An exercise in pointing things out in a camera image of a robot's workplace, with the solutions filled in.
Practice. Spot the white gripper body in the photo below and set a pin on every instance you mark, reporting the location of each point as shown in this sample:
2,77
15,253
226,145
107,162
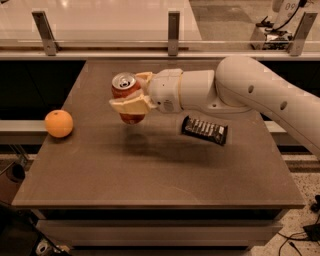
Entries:
165,89

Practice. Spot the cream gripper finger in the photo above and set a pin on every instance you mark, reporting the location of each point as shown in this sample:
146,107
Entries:
144,79
135,104

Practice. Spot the red coke can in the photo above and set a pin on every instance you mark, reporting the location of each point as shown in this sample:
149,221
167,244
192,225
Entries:
123,85

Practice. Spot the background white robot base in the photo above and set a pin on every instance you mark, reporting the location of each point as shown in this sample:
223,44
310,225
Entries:
272,35

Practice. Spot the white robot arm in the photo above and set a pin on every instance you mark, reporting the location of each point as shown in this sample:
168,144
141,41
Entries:
238,84

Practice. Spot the black chocolate bar wrapper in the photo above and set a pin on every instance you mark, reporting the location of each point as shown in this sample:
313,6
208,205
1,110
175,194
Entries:
204,130

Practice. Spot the orange fruit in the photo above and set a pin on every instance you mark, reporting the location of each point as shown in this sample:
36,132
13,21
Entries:
59,123

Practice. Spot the middle metal railing bracket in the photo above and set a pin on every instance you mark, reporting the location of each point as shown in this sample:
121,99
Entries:
173,32

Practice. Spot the metal railing bracket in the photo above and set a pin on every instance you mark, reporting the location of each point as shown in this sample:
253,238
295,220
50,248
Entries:
173,32
297,44
50,45

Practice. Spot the left metal railing bracket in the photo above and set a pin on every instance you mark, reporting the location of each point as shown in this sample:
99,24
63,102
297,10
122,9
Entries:
50,45

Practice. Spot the right metal railing bracket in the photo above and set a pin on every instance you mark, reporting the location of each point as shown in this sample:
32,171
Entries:
297,44

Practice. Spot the black power adapter with cables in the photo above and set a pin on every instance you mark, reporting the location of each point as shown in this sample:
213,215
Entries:
310,233

